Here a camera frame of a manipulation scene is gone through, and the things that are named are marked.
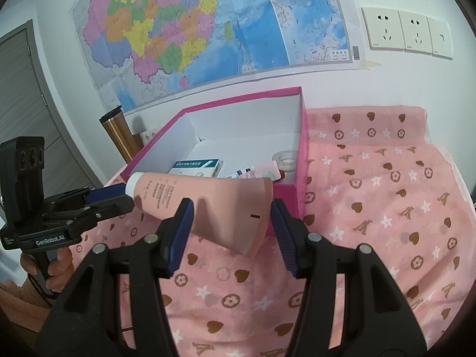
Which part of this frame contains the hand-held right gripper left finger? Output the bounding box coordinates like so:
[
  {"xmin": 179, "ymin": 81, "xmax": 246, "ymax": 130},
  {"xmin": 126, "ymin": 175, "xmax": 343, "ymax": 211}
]
[{"xmin": 35, "ymin": 198, "xmax": 195, "ymax": 357}]

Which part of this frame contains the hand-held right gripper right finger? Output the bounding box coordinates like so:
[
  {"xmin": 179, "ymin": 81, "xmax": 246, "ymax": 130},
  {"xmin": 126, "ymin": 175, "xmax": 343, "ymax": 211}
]
[{"xmin": 271, "ymin": 199, "xmax": 428, "ymax": 357}]

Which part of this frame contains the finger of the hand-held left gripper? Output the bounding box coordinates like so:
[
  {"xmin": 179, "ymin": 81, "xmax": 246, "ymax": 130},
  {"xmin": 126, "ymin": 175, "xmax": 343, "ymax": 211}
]
[
  {"xmin": 67, "ymin": 195, "xmax": 134, "ymax": 228},
  {"xmin": 56, "ymin": 183, "xmax": 129, "ymax": 209}
]

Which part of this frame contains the salmon pink tube white cap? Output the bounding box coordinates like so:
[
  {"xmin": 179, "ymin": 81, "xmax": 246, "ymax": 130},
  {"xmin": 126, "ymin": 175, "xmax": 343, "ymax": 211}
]
[{"xmin": 126, "ymin": 171, "xmax": 274, "ymax": 256}]

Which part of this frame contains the teal white medicine box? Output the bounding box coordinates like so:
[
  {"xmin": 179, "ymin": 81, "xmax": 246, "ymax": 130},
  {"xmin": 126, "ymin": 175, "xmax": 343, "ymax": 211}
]
[{"xmin": 169, "ymin": 159, "xmax": 224, "ymax": 178}]

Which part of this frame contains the long blue white ointment box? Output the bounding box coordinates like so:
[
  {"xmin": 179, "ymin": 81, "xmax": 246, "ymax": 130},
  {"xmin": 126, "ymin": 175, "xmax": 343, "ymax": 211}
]
[{"xmin": 227, "ymin": 165, "xmax": 259, "ymax": 180}]

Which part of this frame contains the pink cardboard box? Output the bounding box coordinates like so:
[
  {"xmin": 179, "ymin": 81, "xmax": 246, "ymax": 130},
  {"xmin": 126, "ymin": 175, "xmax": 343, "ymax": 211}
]
[{"xmin": 120, "ymin": 86, "xmax": 309, "ymax": 237}]

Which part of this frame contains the person's left forearm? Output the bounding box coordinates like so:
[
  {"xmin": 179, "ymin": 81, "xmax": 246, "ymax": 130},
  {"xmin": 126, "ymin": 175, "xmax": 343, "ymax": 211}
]
[{"xmin": 0, "ymin": 279, "xmax": 53, "ymax": 331}]

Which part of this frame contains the person's left hand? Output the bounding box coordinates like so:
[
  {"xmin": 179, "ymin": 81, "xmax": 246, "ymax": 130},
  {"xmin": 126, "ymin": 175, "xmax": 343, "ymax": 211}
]
[{"xmin": 19, "ymin": 247, "xmax": 75, "ymax": 294}]

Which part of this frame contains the gold tumbler with black lid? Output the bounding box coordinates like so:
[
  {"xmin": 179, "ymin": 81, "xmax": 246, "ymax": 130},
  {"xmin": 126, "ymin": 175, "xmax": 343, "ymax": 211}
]
[{"xmin": 99, "ymin": 106, "xmax": 144, "ymax": 164}]

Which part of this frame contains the clear tape roll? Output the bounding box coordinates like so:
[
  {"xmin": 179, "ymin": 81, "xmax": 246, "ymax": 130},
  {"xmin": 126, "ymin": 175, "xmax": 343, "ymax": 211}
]
[{"xmin": 271, "ymin": 150, "xmax": 300, "ymax": 172}]

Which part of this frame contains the cream star-printed cloth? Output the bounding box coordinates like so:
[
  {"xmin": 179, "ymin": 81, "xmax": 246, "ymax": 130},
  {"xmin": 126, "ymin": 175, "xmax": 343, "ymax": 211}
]
[{"xmin": 139, "ymin": 128, "xmax": 162, "ymax": 145}]

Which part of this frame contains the grey wardrobe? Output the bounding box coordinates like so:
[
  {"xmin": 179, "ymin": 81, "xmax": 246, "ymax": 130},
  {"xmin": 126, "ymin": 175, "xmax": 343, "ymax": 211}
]
[{"xmin": 0, "ymin": 18, "xmax": 105, "ymax": 209}]

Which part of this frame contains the pink printed cloth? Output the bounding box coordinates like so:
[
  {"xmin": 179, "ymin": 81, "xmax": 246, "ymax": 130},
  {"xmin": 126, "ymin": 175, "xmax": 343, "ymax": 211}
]
[{"xmin": 74, "ymin": 105, "xmax": 476, "ymax": 357}]

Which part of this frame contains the colourful wall map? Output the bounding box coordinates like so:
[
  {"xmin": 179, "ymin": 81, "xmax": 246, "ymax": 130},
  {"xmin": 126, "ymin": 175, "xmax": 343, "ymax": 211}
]
[{"xmin": 72, "ymin": 0, "xmax": 361, "ymax": 114}]

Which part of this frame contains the white wall socket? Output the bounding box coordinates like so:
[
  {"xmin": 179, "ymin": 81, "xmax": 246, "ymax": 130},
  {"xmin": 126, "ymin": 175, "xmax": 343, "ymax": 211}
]
[
  {"xmin": 362, "ymin": 6, "xmax": 406, "ymax": 51},
  {"xmin": 398, "ymin": 9, "xmax": 434, "ymax": 54}
]

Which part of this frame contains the white wall switch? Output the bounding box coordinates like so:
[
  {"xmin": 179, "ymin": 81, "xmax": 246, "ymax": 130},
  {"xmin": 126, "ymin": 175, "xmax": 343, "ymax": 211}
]
[{"xmin": 427, "ymin": 17, "xmax": 454, "ymax": 59}]

